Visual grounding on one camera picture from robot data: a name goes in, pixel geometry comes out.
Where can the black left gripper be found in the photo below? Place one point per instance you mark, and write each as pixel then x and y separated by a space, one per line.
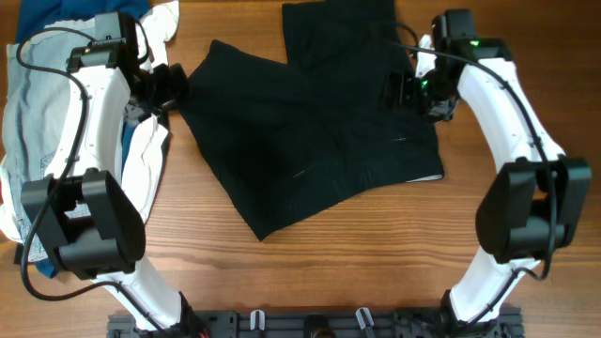
pixel 175 85

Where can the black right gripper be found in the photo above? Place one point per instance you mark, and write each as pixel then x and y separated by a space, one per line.
pixel 443 111

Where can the black shorts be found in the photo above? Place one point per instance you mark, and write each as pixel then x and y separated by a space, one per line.
pixel 289 140

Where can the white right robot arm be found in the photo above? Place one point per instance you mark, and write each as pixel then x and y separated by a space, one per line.
pixel 533 206

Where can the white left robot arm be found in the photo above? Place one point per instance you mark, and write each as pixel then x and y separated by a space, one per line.
pixel 84 220

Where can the white garment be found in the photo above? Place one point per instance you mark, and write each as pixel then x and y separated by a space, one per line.
pixel 143 154

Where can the light blue denim shorts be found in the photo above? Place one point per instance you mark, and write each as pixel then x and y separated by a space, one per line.
pixel 33 120

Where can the dark blue garment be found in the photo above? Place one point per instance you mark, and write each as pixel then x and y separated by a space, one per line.
pixel 75 14

